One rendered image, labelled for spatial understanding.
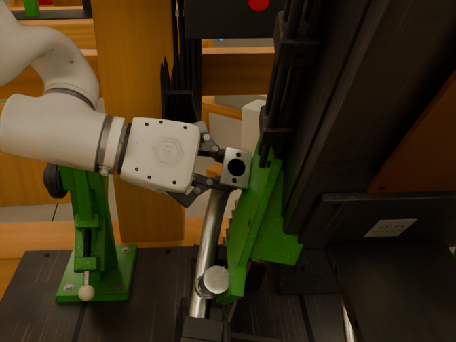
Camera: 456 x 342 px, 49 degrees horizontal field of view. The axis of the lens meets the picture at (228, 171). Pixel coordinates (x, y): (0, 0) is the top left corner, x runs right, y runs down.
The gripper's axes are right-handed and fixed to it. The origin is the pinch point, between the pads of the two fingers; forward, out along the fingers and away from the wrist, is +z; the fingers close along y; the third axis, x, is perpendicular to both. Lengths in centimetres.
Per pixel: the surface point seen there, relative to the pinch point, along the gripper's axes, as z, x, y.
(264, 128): -0.6, -20.9, -1.2
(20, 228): -36, 53, -7
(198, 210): 24, 206, 40
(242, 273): 3.7, -2.7, -14.7
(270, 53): 7.8, 17.3, 32.0
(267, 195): 3.4, -11.0, -5.6
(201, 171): 26, 239, 73
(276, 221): 6.2, -7.1, -7.7
